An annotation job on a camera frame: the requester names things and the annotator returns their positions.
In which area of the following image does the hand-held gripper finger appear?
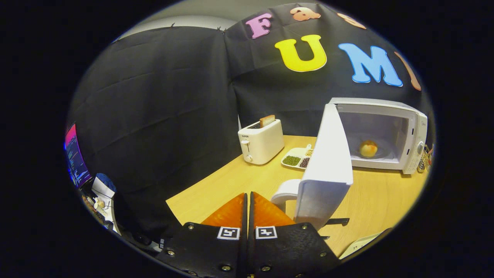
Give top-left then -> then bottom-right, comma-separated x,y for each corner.
249,191 -> 342,278
156,192 -> 248,278

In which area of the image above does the white microwave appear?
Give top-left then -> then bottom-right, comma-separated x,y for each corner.
271,97 -> 429,231

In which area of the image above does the round orange-streaked bread bun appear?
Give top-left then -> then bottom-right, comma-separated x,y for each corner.
359,140 -> 378,158

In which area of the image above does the white divided dish of beans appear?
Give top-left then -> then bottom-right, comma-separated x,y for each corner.
281,144 -> 315,170

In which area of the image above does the cream toaster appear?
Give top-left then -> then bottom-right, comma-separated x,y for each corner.
238,119 -> 285,165

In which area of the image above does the cream square plate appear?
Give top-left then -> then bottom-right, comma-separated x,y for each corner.
339,228 -> 392,260

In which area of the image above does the white blue-topped object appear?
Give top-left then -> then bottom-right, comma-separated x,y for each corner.
91,173 -> 116,199

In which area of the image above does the computer monitor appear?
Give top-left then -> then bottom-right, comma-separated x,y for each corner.
64,123 -> 93,189

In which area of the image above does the wire mesh holder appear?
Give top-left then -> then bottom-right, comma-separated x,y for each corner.
417,145 -> 435,173

